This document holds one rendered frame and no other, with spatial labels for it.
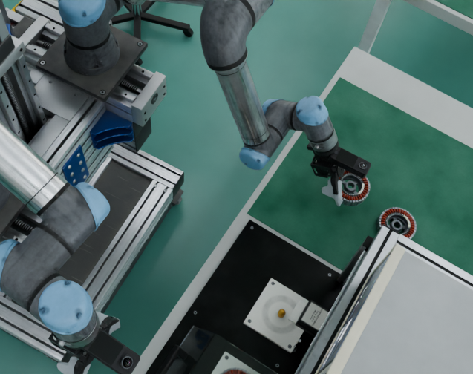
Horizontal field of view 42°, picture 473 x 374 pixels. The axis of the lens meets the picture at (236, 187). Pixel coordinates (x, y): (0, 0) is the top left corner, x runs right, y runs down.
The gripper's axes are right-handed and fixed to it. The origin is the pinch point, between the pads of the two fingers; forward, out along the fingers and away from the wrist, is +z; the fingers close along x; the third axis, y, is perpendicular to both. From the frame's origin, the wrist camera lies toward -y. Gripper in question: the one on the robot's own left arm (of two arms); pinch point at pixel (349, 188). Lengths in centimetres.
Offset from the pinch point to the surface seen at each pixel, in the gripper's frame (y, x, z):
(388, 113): 2.5, -36.7, 7.4
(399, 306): -38, 47, -35
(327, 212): 6.0, 6.6, 5.4
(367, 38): 37, -96, 28
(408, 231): -16.1, 2.6, 14.1
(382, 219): -9.0, 2.4, 10.1
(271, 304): 7.2, 41.4, 1.0
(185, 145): 103, -31, 36
